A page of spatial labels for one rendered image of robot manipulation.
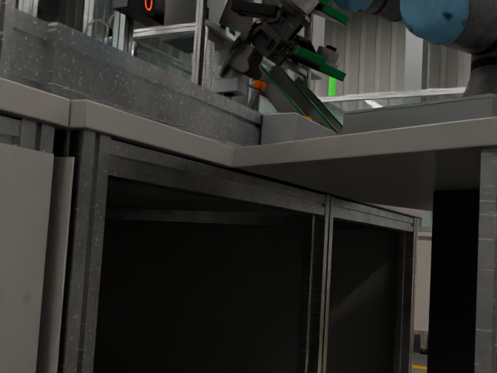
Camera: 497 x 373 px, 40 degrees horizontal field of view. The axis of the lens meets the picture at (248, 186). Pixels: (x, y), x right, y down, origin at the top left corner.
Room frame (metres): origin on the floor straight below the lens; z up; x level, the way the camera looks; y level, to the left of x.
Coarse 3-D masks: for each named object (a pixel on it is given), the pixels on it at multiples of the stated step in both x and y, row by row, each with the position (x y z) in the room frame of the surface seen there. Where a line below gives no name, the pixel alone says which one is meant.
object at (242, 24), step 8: (224, 8) 1.78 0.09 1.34; (224, 16) 1.78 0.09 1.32; (232, 16) 1.76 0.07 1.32; (240, 16) 1.74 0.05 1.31; (224, 24) 1.78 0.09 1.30; (232, 24) 1.76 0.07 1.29; (240, 24) 1.74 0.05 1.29; (248, 24) 1.73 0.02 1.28; (240, 32) 1.74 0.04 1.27; (296, 40) 1.79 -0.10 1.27; (296, 48) 1.64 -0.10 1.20; (304, 48) 1.65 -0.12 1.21; (296, 56) 1.78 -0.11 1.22; (304, 56) 1.66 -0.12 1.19; (312, 56) 1.68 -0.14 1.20; (320, 56) 1.71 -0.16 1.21; (320, 64) 1.72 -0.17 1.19
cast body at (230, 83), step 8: (216, 72) 1.48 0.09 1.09; (232, 72) 1.46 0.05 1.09; (216, 80) 1.48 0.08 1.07; (224, 80) 1.47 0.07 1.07; (232, 80) 1.46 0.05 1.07; (240, 80) 1.47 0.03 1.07; (208, 88) 1.51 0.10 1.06; (216, 88) 1.48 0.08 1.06; (224, 88) 1.47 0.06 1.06; (232, 88) 1.46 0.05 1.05; (240, 88) 1.47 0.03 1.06
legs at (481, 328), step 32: (448, 192) 1.14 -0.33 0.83; (480, 192) 0.69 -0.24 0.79; (448, 224) 1.14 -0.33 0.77; (480, 224) 0.69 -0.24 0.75; (448, 256) 1.13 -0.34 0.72; (480, 256) 0.69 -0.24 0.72; (448, 288) 1.13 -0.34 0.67; (480, 288) 0.69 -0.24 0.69; (448, 320) 1.13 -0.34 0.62; (480, 320) 0.69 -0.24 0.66; (448, 352) 1.13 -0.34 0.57; (480, 352) 0.69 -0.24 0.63
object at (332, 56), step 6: (318, 48) 1.82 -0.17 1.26; (324, 48) 1.81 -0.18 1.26; (330, 48) 1.81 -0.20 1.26; (336, 48) 1.82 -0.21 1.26; (318, 54) 1.82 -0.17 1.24; (324, 54) 1.81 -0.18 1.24; (330, 54) 1.80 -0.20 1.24; (336, 54) 1.82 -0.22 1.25; (330, 60) 1.81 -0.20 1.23; (336, 60) 1.83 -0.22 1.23; (336, 66) 1.82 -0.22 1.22
